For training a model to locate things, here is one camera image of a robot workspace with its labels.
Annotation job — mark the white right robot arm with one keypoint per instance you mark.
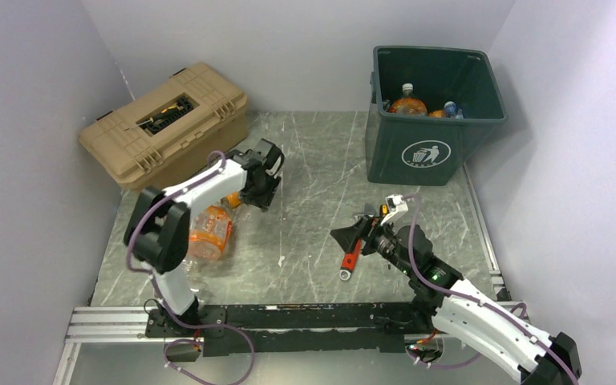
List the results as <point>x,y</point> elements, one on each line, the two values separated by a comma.
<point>450,303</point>

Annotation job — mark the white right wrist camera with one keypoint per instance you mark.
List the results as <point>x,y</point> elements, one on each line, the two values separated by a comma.
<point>398,207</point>

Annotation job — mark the large orange label bottle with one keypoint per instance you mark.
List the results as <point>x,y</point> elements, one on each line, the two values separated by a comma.
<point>209,233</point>

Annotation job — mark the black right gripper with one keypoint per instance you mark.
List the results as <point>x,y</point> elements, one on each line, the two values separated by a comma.
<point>347,237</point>

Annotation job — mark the orange juice bottle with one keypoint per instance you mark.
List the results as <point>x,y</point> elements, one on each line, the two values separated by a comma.
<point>233,200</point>

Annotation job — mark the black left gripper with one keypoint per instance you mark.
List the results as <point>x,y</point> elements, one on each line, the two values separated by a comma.
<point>265,200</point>

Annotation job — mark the small orange bottle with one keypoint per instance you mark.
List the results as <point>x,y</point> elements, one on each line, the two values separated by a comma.
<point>438,114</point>

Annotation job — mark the crushed orange label jug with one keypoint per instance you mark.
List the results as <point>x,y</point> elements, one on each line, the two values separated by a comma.
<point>408,104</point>

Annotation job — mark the tan plastic toolbox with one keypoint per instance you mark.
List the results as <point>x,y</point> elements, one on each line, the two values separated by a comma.
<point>164,137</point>

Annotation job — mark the dark green trash bin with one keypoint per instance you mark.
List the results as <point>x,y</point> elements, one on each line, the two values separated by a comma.
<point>425,150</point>

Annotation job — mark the crushed clear blue label bottle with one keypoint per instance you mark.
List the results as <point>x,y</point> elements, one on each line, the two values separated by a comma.
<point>451,110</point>

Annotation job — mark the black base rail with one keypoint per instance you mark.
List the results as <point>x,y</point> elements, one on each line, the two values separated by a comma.
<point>387,327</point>

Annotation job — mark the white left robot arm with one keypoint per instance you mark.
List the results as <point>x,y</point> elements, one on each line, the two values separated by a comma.
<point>158,231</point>

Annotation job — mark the red handled adjustable wrench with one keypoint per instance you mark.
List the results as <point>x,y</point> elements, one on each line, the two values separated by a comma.
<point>349,262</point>

